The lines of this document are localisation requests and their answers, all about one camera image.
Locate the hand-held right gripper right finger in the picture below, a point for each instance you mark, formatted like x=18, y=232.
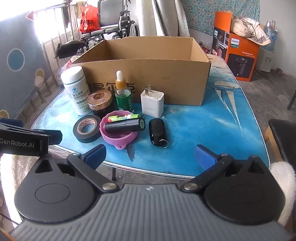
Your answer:
x=204, y=156

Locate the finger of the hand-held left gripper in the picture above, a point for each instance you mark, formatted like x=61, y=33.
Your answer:
x=55, y=137

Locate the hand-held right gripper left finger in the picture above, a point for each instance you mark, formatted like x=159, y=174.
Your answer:
x=96, y=155

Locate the black tape roll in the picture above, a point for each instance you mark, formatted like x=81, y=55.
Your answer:
x=78, y=134

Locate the pink plastic bowl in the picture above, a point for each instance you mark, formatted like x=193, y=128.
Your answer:
x=115, y=139

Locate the small green tube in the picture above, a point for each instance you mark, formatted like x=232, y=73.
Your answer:
x=118, y=118

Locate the white supplement bottle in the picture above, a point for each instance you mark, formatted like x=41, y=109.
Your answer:
x=74, y=92

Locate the dark jar with gold lid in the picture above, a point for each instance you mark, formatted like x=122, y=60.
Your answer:
x=99, y=98

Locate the green dropper bottle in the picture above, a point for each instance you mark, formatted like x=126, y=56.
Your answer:
x=123, y=98

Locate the white charger plug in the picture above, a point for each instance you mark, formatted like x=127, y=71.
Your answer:
x=151, y=104

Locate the brown cardboard box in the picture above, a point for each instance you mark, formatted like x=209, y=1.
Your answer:
x=173, y=78

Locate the beige fleece cloth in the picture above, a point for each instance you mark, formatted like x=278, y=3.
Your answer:
x=23, y=166

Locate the blue blanket with circles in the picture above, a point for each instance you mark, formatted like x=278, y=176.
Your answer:
x=18, y=81

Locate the black padded stool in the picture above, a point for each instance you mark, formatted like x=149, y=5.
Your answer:
x=284, y=134

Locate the white fluffy towel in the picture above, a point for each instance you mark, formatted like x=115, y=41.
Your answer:
x=284, y=180

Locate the metal railing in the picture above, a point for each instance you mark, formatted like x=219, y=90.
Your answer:
x=49, y=34

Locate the orange appliance carton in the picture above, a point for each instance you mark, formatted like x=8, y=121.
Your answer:
x=242, y=60

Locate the red snack bag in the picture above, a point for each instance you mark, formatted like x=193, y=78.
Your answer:
x=205, y=49

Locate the white water dispenser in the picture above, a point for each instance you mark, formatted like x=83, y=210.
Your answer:
x=266, y=60

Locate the red plastic bag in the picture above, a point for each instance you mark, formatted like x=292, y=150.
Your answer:
x=89, y=20

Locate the grey wheelchair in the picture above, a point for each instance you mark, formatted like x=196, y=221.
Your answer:
x=108, y=14

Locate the cream pillow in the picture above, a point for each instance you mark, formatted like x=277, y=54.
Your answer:
x=247, y=27

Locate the clear water jug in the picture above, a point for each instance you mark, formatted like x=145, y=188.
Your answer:
x=270, y=34

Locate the silver grey curtain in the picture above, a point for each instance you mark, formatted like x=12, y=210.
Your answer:
x=166, y=16

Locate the black metal frame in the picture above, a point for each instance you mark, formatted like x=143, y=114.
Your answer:
x=291, y=99

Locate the teal floral wall cloth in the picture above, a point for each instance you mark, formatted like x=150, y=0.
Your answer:
x=208, y=11

